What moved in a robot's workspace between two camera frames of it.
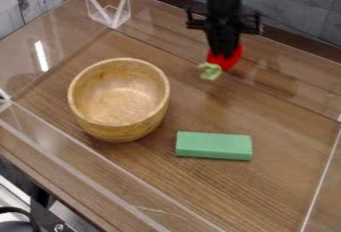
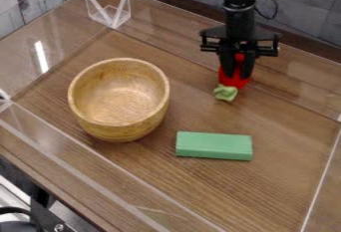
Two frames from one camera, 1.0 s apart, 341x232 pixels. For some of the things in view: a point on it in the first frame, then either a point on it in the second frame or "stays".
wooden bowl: (119, 98) stays
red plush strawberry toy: (220, 64) → (237, 81)
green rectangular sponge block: (213, 145) stays
